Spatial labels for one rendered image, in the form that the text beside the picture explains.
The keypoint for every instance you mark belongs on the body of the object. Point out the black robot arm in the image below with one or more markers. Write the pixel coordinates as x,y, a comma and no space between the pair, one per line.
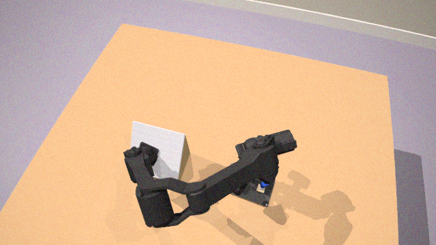
258,159

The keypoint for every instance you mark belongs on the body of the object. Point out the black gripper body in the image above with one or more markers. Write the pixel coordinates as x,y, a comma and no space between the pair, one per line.
241,189

